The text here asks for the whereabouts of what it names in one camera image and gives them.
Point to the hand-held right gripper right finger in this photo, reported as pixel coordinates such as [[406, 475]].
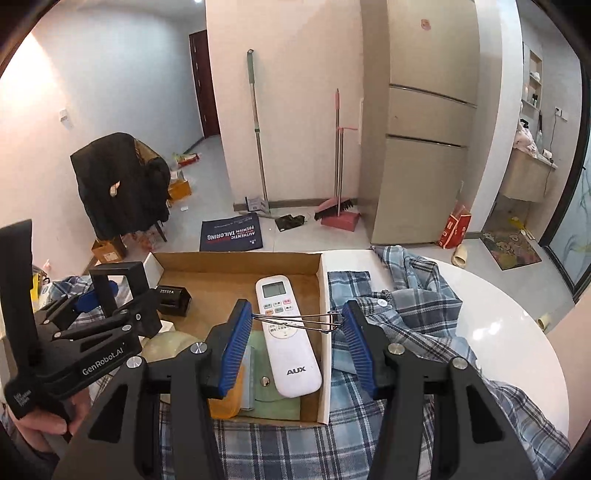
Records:
[[360, 350]]

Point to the dark wooden door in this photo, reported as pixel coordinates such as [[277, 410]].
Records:
[[205, 83]]

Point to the white remote control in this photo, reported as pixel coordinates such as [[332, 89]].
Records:
[[291, 360]]

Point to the black jacket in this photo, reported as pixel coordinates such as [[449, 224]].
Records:
[[115, 161]]

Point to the black plastic bag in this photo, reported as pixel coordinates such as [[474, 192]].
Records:
[[290, 221]]

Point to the red floor package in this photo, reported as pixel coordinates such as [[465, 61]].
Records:
[[188, 158]]

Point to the frosted glass door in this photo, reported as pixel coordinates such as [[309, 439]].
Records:
[[572, 207]]

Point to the pink fridge sticker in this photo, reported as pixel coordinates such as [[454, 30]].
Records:
[[425, 23]]

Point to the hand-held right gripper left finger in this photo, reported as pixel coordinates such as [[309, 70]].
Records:
[[235, 355]]

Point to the red paper bag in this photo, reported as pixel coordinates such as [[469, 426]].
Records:
[[455, 226]]

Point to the white paper tag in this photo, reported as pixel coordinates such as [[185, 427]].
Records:
[[114, 189]]

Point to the green snap pouch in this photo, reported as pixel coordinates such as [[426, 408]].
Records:
[[272, 401]]

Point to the black square frame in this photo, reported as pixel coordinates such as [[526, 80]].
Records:
[[120, 270]]

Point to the small grey box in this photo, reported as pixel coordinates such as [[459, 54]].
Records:
[[257, 204]]

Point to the metal hair clip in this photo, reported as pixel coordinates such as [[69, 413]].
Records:
[[295, 317]]

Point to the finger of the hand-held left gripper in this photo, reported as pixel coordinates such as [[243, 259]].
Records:
[[106, 323], [87, 299]]

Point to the blue plaid cloth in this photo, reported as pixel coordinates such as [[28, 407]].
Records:
[[415, 295]]

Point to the beige refrigerator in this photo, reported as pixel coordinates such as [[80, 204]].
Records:
[[415, 138]]

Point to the pink cloth bundle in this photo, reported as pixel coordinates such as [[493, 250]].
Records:
[[526, 138]]

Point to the patterned floor mat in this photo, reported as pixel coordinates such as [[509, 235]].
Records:
[[510, 249]]

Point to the black labelled box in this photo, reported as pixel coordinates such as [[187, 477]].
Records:
[[175, 300]]

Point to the white wall outlet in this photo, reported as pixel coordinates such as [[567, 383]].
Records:
[[560, 114]]

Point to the round cream disc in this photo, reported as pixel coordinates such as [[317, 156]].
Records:
[[171, 346]]

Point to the orange plastic case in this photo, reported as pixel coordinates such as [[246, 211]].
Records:
[[226, 406]]

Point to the wooden chair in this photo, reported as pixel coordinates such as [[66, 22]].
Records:
[[145, 150]]

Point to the blue-grey booklet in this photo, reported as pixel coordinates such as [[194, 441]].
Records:
[[250, 378]]

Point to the orange cardboard box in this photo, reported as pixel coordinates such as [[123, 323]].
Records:
[[179, 189]]

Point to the dark printed doormat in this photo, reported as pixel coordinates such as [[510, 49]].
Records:
[[231, 235]]

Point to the person's left hand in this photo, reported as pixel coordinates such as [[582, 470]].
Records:
[[41, 421]]

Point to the brown cardboard box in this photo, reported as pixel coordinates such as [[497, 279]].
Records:
[[108, 251]]

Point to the beige vanity cabinet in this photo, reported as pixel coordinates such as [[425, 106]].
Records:
[[524, 177]]

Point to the wall niche shelf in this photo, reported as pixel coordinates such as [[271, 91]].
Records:
[[533, 74]]

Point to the cream paper roll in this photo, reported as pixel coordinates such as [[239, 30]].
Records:
[[545, 321], [460, 256]]

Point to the red broom and dustpan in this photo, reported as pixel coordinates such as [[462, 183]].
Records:
[[337, 147]]

